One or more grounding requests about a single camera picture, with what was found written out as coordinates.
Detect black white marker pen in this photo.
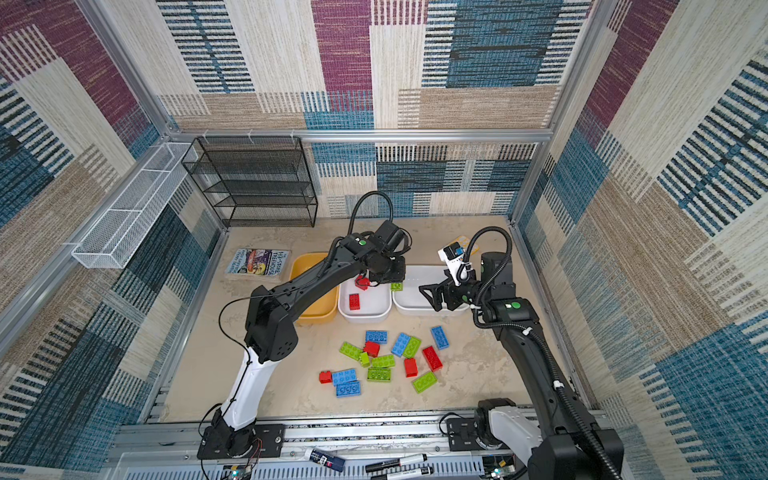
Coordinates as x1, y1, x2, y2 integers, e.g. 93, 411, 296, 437
370, 466, 434, 480

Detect green lego plate studded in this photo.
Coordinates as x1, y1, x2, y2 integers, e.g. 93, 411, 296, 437
371, 354, 396, 369

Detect blue lego plate front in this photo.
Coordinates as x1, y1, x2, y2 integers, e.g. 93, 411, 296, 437
335, 381, 362, 398

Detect large red lego brick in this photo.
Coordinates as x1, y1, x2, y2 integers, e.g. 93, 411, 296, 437
363, 341, 381, 358

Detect black wire mesh shelf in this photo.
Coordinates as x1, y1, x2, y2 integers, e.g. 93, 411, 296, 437
181, 136, 318, 228

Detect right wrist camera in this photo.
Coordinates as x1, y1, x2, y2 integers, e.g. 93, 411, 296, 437
438, 241, 468, 286

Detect blue lego brick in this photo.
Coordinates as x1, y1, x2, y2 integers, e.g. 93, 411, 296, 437
430, 326, 450, 350
365, 330, 388, 345
332, 368, 357, 386

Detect white plastic tub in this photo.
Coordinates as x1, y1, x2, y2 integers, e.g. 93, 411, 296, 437
337, 278, 393, 324
392, 265, 469, 317

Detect blue marker pen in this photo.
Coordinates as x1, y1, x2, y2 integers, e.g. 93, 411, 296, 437
305, 448, 346, 473

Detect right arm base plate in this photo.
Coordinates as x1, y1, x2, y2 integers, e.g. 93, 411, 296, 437
443, 416, 499, 452

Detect middle white plastic tub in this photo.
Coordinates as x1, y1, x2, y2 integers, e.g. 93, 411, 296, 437
337, 278, 393, 324

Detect white wire wall basket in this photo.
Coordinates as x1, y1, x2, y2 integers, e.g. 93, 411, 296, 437
72, 142, 190, 269

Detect treehouse paperback book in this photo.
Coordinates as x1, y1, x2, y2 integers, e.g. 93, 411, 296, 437
226, 248, 290, 277

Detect green lego plate hollow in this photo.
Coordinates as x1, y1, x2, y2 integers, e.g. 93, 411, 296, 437
366, 367, 392, 383

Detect green lego brick right centre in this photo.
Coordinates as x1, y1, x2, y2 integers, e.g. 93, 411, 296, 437
403, 337, 422, 359

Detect yellow plastic tub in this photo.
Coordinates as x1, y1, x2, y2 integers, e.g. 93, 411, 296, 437
290, 252, 339, 326

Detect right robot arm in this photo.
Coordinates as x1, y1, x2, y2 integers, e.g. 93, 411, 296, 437
419, 244, 624, 479

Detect small red brick right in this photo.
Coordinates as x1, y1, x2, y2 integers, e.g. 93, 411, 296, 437
404, 358, 419, 378

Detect red lego brick tall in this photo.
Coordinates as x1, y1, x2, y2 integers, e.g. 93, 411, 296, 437
354, 275, 371, 291

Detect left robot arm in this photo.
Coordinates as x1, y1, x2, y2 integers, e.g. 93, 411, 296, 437
211, 221, 413, 433

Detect right white plastic tub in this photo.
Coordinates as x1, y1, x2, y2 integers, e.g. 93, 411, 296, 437
392, 265, 469, 317

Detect light blue lego plate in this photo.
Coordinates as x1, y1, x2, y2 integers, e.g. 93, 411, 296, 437
391, 333, 411, 357

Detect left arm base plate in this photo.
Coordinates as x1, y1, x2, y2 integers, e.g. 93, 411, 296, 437
196, 421, 285, 460

